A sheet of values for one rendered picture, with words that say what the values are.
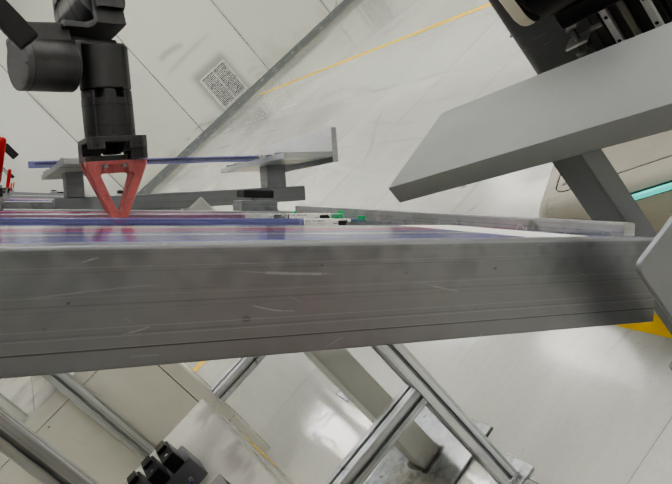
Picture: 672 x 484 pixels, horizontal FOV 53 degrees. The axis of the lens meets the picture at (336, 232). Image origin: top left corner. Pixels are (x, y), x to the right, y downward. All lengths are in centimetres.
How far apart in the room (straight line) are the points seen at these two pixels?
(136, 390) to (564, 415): 106
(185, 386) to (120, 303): 157
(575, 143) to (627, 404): 62
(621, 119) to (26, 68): 73
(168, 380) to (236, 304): 154
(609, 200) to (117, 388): 127
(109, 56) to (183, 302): 50
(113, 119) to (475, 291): 51
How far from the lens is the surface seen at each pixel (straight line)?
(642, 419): 144
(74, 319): 35
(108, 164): 82
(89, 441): 191
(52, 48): 80
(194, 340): 36
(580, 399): 154
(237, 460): 91
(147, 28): 878
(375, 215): 86
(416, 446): 161
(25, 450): 112
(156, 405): 191
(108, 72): 82
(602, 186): 122
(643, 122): 99
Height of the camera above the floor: 103
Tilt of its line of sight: 20 degrees down
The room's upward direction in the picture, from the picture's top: 41 degrees counter-clockwise
